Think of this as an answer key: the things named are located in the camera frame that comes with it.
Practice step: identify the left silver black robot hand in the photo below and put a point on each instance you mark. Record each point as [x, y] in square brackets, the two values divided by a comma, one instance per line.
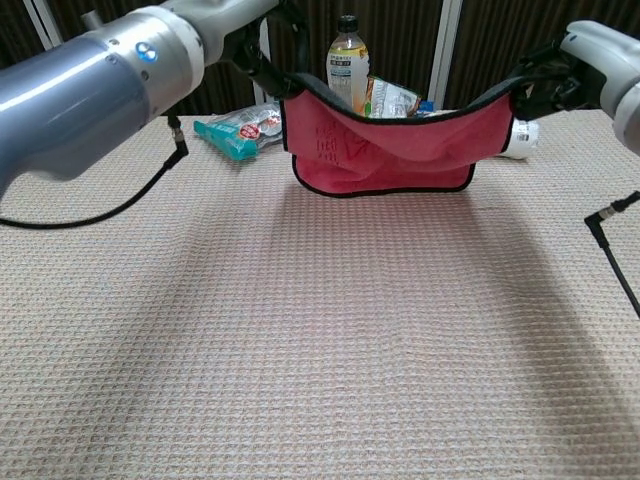
[235, 30]

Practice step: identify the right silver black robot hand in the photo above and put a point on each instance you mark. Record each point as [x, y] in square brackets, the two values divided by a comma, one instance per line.
[610, 65]

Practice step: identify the black and pink towel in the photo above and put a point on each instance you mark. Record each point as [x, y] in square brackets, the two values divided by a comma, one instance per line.
[390, 165]

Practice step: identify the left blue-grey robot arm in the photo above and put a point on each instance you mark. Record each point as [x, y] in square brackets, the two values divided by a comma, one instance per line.
[75, 110]

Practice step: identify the teal silver snack packet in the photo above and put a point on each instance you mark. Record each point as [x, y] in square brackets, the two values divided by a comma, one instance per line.
[230, 135]

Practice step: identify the white drink bottle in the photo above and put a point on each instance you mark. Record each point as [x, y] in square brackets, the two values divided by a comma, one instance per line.
[525, 140]

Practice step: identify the dark pleated curtain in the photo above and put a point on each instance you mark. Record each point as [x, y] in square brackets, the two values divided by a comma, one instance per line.
[500, 30]

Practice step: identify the orange juice bottle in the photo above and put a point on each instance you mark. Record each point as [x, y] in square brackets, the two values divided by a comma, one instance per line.
[345, 65]

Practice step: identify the green white snack packet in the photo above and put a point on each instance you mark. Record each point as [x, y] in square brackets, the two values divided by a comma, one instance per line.
[395, 100]

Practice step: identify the beige waffle tablecloth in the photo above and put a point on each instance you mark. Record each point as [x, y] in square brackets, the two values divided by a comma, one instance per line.
[250, 325]

